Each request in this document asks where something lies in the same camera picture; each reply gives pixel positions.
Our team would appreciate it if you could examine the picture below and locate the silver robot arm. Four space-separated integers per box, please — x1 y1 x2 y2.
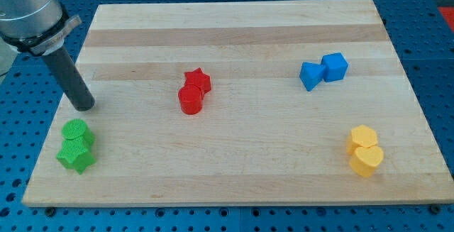
1 0 82 56

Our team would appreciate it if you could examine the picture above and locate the red star block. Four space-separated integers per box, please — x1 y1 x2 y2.
184 67 211 99

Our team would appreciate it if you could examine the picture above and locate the green star block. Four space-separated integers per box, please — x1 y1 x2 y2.
56 137 96 175

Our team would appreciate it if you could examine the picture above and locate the red cylinder block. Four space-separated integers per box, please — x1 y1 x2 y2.
178 84 203 115

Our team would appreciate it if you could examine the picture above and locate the wooden board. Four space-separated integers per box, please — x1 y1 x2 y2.
22 0 453 207

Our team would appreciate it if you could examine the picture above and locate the blue cube block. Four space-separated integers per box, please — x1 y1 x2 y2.
321 53 348 82

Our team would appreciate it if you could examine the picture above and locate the yellow hexagon block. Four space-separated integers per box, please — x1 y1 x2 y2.
345 125 378 155

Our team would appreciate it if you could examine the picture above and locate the yellow heart block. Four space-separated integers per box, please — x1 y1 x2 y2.
349 145 384 178

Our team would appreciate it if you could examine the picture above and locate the green cylinder block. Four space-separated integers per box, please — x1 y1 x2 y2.
61 118 95 146

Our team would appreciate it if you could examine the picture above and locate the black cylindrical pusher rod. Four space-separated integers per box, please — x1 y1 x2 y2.
42 46 95 111

